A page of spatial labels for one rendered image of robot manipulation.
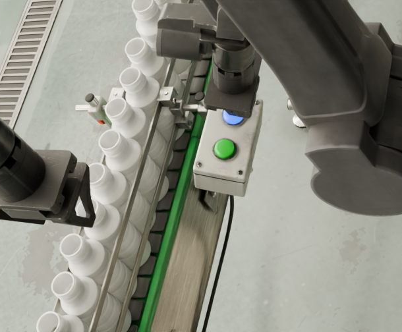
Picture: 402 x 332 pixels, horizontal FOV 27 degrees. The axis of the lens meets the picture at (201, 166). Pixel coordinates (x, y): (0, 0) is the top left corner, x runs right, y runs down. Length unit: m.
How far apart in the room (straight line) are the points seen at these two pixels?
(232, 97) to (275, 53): 0.64
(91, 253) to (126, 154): 0.17
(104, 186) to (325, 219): 1.25
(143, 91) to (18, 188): 0.54
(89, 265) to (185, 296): 0.24
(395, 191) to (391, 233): 1.77
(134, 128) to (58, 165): 0.48
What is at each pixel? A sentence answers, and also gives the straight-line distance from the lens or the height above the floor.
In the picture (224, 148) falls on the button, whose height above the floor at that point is 1.12.
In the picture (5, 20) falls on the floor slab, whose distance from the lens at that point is 3.50.
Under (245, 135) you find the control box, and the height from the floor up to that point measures 1.10.
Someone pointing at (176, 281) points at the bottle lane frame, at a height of 0.94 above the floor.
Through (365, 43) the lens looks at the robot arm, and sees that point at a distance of 0.53.
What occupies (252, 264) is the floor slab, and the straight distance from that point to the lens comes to 2.41.
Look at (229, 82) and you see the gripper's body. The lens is 1.12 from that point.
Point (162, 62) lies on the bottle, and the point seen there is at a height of 1.12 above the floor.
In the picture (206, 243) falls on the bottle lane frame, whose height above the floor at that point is 0.86.
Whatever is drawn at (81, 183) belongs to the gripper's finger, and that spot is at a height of 1.46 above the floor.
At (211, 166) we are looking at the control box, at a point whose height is 1.11.
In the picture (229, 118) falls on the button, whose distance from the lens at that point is 1.24.
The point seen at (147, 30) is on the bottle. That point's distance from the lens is 1.36.
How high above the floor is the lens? 2.09
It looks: 53 degrees down
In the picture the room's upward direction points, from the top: 37 degrees counter-clockwise
